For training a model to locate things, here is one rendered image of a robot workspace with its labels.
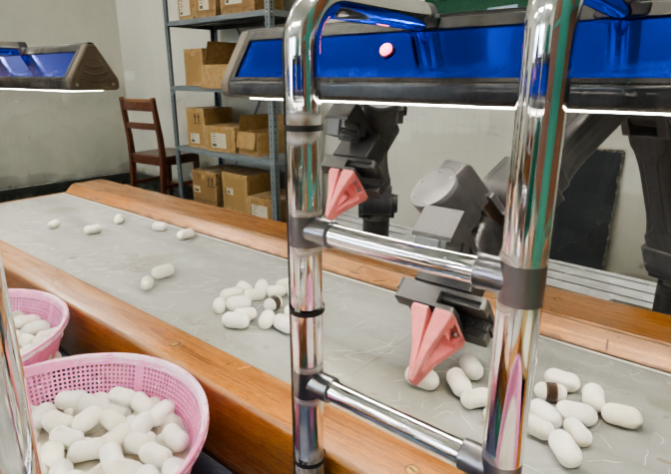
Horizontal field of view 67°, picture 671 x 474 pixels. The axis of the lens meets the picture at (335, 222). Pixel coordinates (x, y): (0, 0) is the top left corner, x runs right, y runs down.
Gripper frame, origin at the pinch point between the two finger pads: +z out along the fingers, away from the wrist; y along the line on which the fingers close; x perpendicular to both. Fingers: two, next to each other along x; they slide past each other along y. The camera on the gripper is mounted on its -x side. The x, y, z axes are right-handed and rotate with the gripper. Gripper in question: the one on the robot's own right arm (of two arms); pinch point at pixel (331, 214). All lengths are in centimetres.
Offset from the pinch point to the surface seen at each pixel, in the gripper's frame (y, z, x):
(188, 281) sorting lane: -18.1, 18.5, -0.8
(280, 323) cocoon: 5.8, 19.9, -4.0
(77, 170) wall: -438, -79, 157
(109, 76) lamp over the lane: -32.8, -1.5, -25.9
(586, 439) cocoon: 42.1, 18.9, -3.2
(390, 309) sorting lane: 13.4, 9.6, 6.7
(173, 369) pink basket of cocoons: 5.8, 31.1, -15.4
